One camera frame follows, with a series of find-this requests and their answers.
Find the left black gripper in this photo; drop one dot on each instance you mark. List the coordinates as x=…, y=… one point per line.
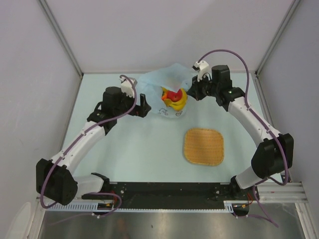
x=140, y=110

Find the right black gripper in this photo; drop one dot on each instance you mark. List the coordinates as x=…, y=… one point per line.
x=195, y=90

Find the light blue plastic bag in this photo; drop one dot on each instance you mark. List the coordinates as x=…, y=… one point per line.
x=172, y=78

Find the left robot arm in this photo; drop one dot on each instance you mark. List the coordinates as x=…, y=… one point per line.
x=54, y=177

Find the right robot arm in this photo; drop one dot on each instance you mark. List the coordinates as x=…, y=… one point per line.
x=274, y=153

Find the yellow fake banana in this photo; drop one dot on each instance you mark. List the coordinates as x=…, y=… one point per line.
x=177, y=106

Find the red fake fruit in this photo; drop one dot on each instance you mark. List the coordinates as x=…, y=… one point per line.
x=174, y=96

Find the woven bamboo tray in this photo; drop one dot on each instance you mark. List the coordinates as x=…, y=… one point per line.
x=204, y=146

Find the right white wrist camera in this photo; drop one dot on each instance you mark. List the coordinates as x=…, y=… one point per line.
x=203, y=70

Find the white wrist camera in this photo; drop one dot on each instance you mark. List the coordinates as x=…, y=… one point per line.
x=126, y=87
x=203, y=70

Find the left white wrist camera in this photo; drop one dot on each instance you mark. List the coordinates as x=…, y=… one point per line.
x=126, y=87

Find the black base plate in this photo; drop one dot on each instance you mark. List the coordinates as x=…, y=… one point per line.
x=176, y=194

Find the white slotted cable duct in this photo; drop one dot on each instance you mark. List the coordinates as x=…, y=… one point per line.
x=104, y=206

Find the aluminium frame rail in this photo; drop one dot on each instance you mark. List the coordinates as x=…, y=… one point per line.
x=64, y=193

